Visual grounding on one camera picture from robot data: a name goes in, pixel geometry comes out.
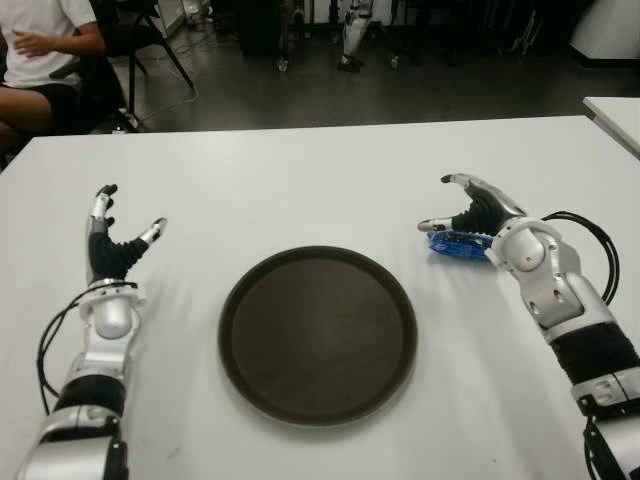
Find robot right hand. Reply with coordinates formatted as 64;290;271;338
417;172;529;237

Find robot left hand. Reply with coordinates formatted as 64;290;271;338
85;183;169;287

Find blue Oreo packet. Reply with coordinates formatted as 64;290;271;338
424;230;496;261

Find white side table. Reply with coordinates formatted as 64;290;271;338
582;96;640;164

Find black wheeled stand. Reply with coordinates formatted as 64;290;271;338
372;14;416;70

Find round brown tray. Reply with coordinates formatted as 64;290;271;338
217;245;419;427

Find white cabinet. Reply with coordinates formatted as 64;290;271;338
569;0;640;64

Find black chair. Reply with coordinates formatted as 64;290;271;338
49;0;196;134

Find seated person white shirt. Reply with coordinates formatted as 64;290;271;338
0;0;109;156

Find black equipment cart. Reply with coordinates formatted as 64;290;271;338
237;0;291;71

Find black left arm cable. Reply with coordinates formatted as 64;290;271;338
37;292;96;414

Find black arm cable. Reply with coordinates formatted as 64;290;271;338
542;210;621;304
37;292;96;414

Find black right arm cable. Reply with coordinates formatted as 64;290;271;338
542;210;621;304

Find white floor cable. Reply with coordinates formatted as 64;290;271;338
134;39;201;126

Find folded silver frame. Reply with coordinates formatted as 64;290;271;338
509;9;544;56

